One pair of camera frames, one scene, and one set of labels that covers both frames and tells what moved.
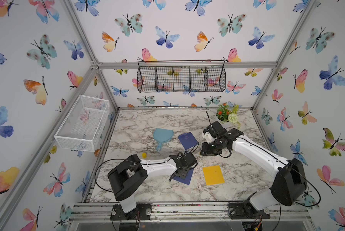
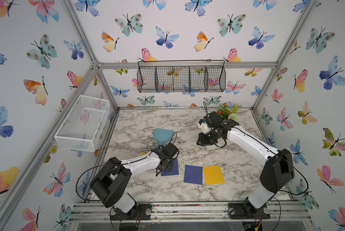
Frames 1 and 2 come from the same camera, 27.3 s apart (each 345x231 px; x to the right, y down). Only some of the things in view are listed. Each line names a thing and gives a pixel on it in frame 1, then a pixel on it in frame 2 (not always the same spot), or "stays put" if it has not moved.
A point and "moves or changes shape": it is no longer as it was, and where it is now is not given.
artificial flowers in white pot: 226,113 stays put
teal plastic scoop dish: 162,135 stays put
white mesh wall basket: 85,124 stays put
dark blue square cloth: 187,181 moves or changes shape
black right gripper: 205,152 -> 202,141
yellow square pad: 213,175 stays put
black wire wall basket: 203,76 stays put
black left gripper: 184,175 -> 170,167
